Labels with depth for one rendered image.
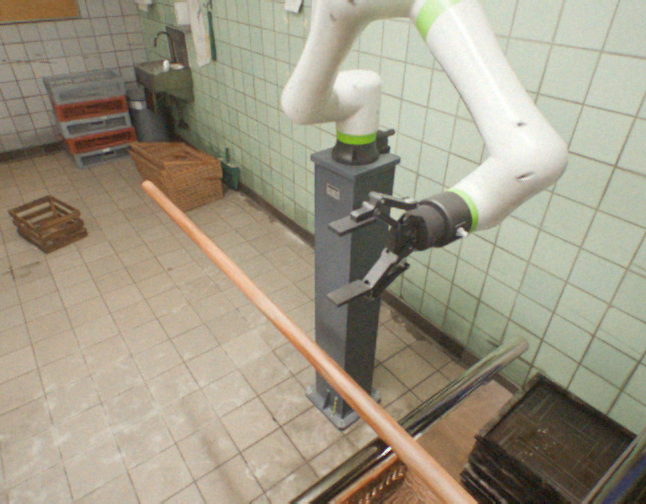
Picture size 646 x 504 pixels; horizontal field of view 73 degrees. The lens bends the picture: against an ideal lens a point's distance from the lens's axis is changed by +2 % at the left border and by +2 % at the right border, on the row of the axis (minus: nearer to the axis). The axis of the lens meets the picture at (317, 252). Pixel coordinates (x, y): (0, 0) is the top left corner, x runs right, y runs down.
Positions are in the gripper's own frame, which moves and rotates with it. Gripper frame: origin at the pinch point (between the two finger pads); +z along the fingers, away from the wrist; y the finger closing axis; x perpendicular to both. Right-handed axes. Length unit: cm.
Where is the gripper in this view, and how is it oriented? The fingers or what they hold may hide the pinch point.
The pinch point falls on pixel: (338, 265)
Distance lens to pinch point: 67.2
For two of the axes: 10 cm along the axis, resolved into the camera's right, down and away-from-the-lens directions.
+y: 0.0, 8.2, 5.7
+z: -8.1, 3.4, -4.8
